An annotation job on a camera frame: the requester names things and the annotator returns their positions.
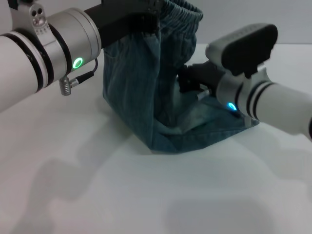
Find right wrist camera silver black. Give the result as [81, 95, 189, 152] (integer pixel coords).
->
[205, 23, 279, 79]

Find blue denim shorts with cartoon print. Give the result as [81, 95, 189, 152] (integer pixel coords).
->
[102, 0, 259, 155]

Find right arm cable with connector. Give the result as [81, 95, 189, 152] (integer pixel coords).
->
[196, 89, 252, 128]

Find left arm cable with connector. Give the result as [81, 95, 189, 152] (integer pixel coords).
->
[59, 58, 99, 97]

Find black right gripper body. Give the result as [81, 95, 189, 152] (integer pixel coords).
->
[189, 60, 228, 95]

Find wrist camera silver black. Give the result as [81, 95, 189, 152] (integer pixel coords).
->
[6, 0, 20, 12]
[205, 23, 279, 79]

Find arm cable with connector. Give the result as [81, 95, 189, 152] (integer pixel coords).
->
[59, 58, 99, 97]
[196, 89, 252, 128]

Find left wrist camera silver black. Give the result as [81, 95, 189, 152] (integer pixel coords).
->
[6, 0, 20, 12]

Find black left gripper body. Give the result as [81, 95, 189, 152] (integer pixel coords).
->
[82, 0, 153, 50]

